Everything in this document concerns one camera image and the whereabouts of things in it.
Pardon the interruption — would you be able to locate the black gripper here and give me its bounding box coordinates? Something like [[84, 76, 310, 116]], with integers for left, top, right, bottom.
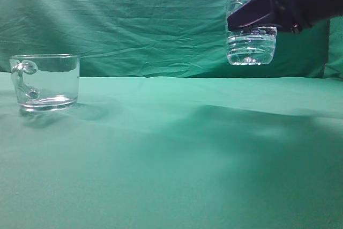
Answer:
[[227, 0, 312, 33]]

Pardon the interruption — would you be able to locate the clear plastic water bottle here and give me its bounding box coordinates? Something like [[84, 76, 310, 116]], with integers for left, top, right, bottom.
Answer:
[[226, 0, 277, 65]]

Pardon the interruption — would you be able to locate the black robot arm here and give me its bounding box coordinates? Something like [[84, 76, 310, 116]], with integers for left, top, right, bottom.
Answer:
[[227, 0, 342, 33]]

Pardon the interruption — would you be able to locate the green cloth backdrop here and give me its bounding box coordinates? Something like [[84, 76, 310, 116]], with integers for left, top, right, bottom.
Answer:
[[1, 0, 342, 79]]

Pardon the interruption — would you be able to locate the green cloth table cover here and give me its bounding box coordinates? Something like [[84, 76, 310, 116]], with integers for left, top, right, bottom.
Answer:
[[1, 73, 342, 228]]

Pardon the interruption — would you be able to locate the clear glass mug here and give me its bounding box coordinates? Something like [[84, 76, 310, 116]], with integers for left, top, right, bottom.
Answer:
[[9, 54, 80, 112]]

